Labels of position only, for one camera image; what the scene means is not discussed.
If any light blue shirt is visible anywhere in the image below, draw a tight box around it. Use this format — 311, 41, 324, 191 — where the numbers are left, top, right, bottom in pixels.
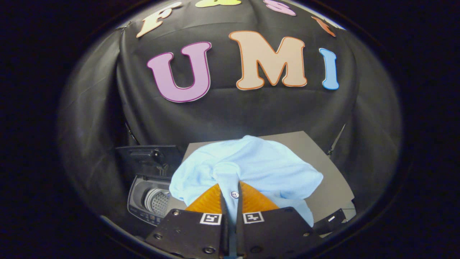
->
169, 135, 324, 258

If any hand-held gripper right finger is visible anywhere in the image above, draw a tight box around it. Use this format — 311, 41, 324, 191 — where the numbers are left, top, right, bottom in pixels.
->
235, 181, 322, 258

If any grey washing machine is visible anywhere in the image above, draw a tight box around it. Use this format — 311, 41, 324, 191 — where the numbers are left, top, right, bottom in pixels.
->
127, 175, 187, 226

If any white cabinet with grey top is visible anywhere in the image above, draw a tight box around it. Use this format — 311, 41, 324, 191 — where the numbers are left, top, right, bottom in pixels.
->
181, 131, 356, 223

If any flat black device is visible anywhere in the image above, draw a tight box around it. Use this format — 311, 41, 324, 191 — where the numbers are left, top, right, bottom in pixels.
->
313, 209, 347, 234

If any dark washing machine lid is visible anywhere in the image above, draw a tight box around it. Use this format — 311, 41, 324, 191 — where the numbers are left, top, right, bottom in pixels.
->
116, 145, 185, 178

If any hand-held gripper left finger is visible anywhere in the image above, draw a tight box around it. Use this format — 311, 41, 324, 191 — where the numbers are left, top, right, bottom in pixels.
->
146, 183, 229, 258

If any black backdrop cloth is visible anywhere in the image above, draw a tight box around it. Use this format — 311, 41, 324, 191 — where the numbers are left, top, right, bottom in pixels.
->
57, 0, 402, 220

